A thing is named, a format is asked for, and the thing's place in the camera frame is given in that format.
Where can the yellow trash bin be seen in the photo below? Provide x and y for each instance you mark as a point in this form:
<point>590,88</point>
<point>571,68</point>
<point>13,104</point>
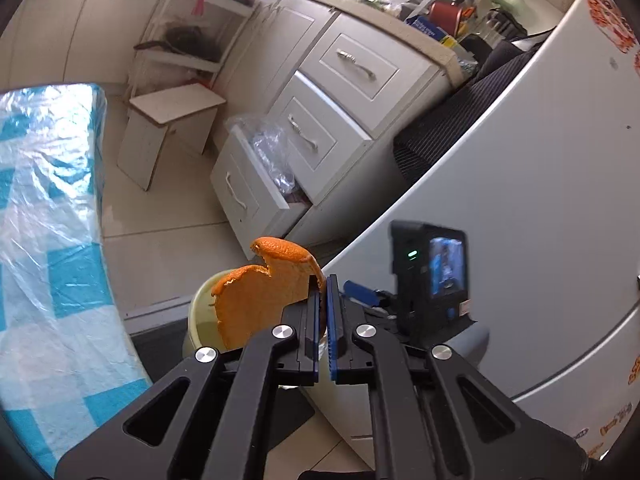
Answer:
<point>202,319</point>

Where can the blue box on counter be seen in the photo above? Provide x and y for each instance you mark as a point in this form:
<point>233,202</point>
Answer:
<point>466,60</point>

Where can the clear plastic bag in drawer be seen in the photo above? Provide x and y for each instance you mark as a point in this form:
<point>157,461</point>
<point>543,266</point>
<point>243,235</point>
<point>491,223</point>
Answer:
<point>269,142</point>

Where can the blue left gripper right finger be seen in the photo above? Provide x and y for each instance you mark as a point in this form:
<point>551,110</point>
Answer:
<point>339,333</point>

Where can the black pan on rack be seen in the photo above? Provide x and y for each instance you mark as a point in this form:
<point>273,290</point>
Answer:
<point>185,40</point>

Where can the open white drawer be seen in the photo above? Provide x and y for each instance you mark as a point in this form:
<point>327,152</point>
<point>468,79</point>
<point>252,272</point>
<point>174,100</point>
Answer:
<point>252,202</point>

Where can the white refrigerator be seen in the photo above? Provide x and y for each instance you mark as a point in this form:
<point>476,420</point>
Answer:
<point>545,186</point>

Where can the orange peel piece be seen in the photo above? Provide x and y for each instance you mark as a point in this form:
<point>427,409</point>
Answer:
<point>252,298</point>

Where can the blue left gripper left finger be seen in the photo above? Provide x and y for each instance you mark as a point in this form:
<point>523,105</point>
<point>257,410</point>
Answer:
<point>309,335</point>

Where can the blue checkered plastic tablecloth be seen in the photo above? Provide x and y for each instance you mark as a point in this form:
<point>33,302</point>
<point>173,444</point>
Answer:
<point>67,362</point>

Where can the small white stool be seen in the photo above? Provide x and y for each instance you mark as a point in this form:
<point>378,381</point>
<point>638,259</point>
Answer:
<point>188,111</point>

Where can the red pot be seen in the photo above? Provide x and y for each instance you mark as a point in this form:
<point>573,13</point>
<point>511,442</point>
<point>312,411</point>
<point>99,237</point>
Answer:
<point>451,18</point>

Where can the white shelf rack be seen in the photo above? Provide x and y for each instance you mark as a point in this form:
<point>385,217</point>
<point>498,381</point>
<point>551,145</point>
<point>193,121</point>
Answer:
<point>223,20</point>

